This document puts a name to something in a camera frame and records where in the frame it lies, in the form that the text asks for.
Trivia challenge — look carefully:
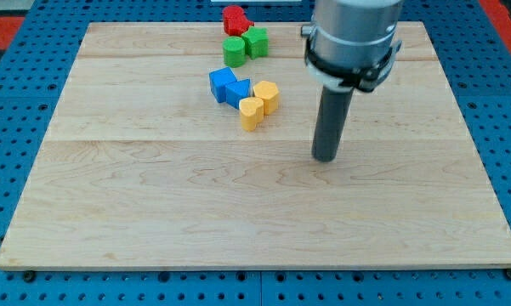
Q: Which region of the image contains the green star block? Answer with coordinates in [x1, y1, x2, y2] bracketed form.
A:
[241, 26, 269, 60]

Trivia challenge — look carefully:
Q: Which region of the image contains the red cylinder block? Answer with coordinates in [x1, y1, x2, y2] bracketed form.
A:
[222, 5, 244, 26]

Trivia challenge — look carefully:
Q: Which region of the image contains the blue cube block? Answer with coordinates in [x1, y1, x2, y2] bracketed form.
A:
[208, 66, 237, 103]

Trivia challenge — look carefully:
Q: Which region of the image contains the blue triangle block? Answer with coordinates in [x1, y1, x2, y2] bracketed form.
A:
[225, 79, 251, 109]

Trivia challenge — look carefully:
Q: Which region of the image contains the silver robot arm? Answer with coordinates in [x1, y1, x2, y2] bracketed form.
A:
[301, 0, 404, 93]

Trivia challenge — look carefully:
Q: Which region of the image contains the yellow heart block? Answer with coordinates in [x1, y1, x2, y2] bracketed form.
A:
[239, 97, 264, 132]

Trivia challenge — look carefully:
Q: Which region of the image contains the light wooden board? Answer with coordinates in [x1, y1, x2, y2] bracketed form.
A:
[0, 22, 511, 271]

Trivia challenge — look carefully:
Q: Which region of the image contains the yellow hexagon block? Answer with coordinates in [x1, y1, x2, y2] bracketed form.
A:
[253, 81, 281, 115]

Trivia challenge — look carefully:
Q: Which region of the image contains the green cylinder block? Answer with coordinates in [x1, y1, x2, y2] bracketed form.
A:
[222, 36, 246, 68]

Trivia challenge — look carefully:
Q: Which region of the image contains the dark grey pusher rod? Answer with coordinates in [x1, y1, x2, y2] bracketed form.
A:
[311, 88, 354, 162]

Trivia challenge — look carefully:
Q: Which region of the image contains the red star block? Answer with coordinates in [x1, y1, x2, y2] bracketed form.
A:
[224, 16, 254, 37]

